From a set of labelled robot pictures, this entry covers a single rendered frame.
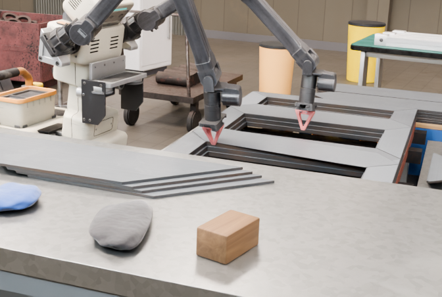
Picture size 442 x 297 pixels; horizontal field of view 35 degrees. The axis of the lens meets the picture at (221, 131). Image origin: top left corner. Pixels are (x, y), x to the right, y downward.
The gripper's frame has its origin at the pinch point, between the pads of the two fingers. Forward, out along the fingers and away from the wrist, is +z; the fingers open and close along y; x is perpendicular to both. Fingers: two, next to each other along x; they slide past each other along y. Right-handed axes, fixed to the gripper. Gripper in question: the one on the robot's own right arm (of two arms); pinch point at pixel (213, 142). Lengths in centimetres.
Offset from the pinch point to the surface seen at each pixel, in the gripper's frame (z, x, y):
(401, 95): 21, -50, 117
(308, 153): 0.5, -32.7, 2.7
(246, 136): 2.2, -7.8, 12.7
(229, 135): 1.8, -1.9, 10.4
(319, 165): 3.2, -37.4, 0.2
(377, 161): 1, -55, 4
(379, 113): 15, -45, 78
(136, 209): -40, -28, -108
